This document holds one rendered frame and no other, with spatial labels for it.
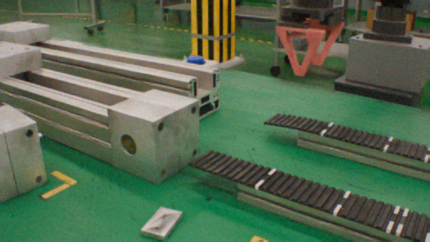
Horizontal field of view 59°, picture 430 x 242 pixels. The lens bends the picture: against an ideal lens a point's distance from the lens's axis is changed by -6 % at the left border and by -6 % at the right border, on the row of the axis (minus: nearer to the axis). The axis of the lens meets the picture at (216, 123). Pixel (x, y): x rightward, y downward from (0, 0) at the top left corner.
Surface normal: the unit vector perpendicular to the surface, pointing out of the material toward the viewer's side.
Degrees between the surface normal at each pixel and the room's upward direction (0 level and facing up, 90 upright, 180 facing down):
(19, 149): 90
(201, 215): 0
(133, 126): 90
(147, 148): 90
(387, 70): 90
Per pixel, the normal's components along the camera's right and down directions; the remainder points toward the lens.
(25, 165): 0.74, 0.27
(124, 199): 0.00, -0.92
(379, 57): -0.59, 0.32
